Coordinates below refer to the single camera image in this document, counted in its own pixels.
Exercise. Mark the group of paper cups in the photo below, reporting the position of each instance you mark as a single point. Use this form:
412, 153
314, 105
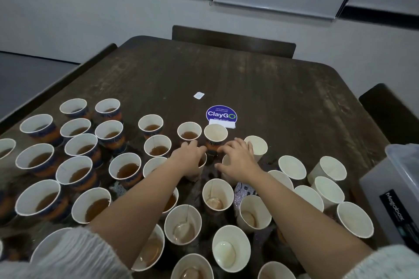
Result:
85, 171

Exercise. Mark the dark wooden chair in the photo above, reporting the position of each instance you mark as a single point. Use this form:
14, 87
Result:
232, 41
393, 112

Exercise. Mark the person's right hand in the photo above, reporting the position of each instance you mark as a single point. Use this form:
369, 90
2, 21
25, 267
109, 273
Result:
241, 163

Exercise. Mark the round blue sticker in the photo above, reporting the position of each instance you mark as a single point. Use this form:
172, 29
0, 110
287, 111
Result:
221, 113

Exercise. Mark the person's right forearm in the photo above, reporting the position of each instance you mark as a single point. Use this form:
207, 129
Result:
308, 230

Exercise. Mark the dark wooden table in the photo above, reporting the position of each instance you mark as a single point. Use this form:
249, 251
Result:
281, 86

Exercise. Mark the person's left hand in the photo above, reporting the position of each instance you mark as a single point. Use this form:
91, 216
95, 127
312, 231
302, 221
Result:
186, 158

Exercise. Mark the person's left forearm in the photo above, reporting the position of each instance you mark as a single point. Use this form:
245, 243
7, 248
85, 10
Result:
124, 223

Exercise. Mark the white paper cup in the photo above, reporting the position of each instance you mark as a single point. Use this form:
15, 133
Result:
281, 179
292, 165

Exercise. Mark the clear plastic storage bin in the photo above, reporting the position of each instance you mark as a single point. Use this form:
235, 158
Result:
396, 197

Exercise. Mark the small white paper label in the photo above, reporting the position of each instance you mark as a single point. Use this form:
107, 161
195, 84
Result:
199, 95

